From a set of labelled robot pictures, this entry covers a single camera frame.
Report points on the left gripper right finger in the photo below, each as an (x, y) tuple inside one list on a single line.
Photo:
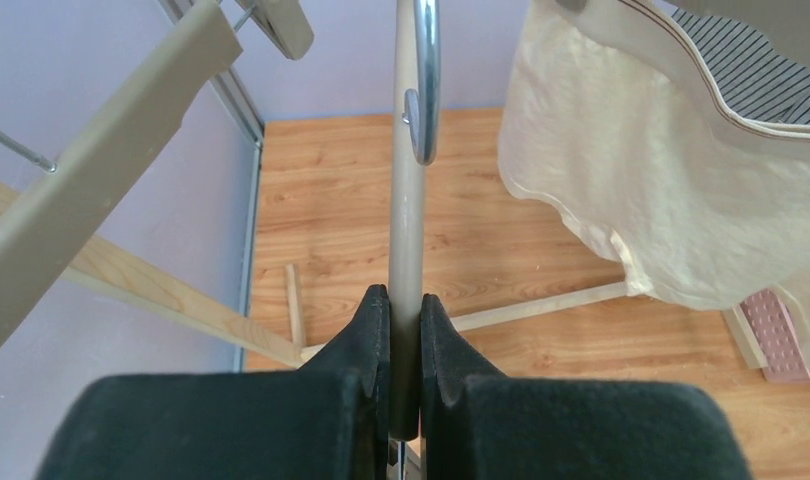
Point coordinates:
[(479, 423)]

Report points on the wooden clothes rack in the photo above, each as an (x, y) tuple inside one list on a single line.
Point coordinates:
[(115, 272)]

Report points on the empty beige clip hanger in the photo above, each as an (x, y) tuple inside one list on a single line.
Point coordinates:
[(47, 225)]

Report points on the pink plastic basket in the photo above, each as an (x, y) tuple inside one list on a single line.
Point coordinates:
[(769, 321)]

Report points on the striped grey underwear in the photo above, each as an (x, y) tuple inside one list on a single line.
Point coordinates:
[(754, 80)]

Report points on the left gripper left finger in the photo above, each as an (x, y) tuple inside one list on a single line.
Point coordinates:
[(327, 419)]

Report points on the cream underwear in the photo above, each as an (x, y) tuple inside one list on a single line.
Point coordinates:
[(649, 167)]

